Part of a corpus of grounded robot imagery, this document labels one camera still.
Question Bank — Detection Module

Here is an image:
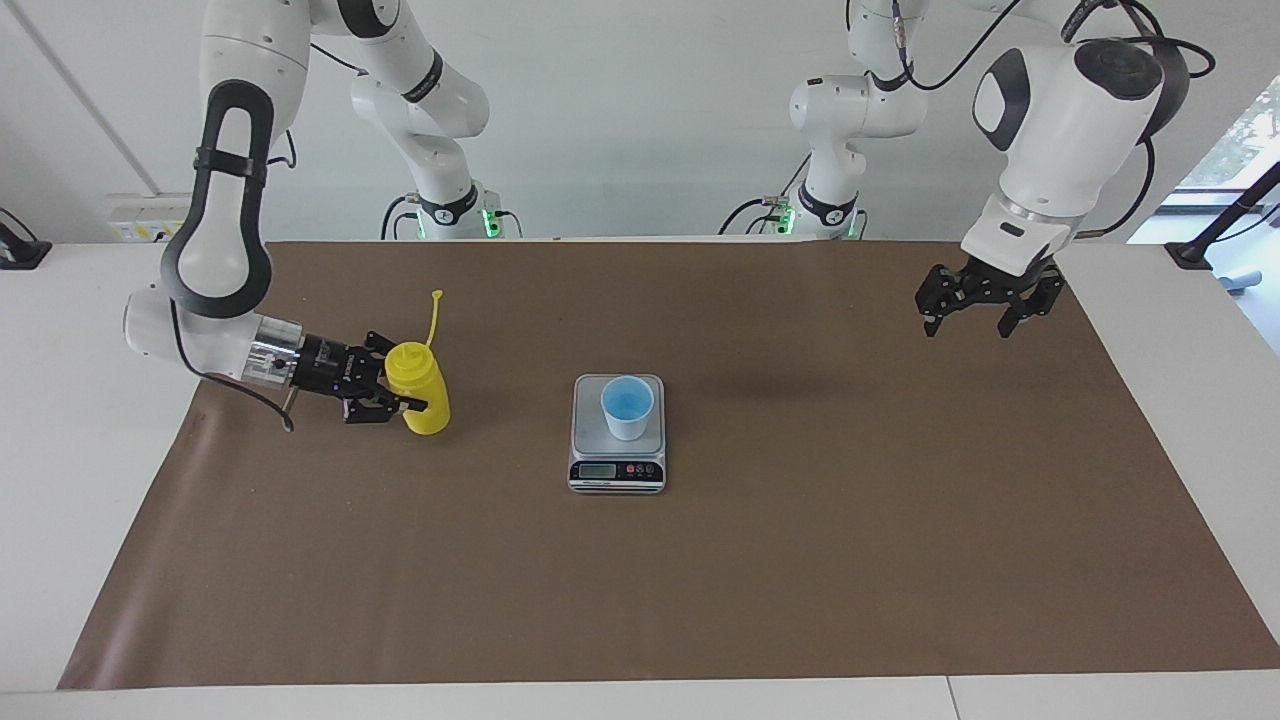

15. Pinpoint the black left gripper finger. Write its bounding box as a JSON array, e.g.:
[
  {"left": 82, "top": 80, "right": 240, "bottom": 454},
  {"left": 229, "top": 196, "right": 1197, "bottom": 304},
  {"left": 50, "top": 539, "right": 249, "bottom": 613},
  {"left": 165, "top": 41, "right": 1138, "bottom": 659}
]
[
  {"left": 917, "top": 264, "right": 970, "bottom": 338},
  {"left": 997, "top": 271, "right": 1067, "bottom": 339}
]

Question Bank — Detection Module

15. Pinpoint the yellow squeeze bottle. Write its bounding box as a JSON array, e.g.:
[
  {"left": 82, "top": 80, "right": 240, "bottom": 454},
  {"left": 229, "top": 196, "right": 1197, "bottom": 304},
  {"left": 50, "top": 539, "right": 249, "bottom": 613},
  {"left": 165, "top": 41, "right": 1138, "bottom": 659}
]
[{"left": 385, "top": 290, "right": 451, "bottom": 436}]

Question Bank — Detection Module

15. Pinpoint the light blue plastic cup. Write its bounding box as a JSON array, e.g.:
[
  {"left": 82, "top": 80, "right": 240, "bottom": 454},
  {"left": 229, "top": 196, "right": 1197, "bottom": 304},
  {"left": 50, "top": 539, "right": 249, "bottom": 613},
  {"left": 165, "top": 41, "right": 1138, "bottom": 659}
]
[{"left": 600, "top": 375, "right": 656, "bottom": 442}]

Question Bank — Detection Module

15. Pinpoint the silver digital kitchen scale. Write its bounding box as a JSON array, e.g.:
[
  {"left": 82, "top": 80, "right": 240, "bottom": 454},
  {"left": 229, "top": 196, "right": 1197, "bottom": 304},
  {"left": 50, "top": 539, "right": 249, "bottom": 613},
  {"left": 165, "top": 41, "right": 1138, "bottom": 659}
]
[{"left": 568, "top": 374, "right": 667, "bottom": 496}]

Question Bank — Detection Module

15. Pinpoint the black slanted pole stand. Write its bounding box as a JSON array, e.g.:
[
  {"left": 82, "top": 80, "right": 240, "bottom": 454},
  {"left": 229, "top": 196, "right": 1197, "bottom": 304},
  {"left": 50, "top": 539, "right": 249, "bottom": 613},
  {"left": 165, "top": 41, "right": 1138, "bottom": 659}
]
[{"left": 1165, "top": 160, "right": 1280, "bottom": 271}]

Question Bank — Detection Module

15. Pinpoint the window with greenery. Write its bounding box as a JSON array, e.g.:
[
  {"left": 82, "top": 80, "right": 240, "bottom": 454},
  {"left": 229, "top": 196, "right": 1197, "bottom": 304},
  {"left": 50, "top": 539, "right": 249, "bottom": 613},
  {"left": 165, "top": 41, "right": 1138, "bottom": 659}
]
[{"left": 1178, "top": 75, "right": 1280, "bottom": 193}]

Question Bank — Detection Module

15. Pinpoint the brown paper table mat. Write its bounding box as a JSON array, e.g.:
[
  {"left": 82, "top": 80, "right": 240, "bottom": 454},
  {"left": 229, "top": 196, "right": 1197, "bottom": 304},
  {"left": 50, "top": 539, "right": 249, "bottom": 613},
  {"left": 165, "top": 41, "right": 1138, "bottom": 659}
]
[{"left": 57, "top": 240, "right": 1280, "bottom": 691}]

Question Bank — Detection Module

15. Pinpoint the black clamp stand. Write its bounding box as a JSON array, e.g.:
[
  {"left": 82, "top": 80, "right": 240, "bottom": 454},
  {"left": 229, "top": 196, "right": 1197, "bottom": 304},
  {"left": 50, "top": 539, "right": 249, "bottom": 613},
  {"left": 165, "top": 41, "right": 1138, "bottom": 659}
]
[{"left": 0, "top": 208, "right": 53, "bottom": 271}]

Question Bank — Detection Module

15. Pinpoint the black right base cable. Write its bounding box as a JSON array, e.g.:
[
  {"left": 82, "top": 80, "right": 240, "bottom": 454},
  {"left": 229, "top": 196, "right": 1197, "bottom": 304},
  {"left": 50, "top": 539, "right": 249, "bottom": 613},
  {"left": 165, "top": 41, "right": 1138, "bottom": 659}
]
[{"left": 380, "top": 193, "right": 421, "bottom": 241}]

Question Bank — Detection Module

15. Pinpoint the black base cable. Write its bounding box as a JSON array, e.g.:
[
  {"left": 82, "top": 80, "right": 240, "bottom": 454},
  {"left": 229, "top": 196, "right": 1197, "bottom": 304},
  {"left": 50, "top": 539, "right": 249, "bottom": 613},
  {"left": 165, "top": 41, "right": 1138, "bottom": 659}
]
[
  {"left": 380, "top": 193, "right": 421, "bottom": 241},
  {"left": 718, "top": 150, "right": 813, "bottom": 236}
]

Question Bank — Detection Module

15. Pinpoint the black left base cable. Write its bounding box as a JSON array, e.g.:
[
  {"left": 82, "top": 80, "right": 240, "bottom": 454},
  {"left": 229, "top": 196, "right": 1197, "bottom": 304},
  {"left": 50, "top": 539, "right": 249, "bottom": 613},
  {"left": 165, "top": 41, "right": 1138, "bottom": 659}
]
[{"left": 718, "top": 150, "right": 813, "bottom": 236}]

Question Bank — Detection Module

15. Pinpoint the white wall socket strip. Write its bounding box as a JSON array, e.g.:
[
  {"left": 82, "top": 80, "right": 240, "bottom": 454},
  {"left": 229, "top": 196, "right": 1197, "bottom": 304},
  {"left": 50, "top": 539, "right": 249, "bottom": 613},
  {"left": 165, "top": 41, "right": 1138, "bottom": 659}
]
[{"left": 105, "top": 193, "right": 193, "bottom": 244}]

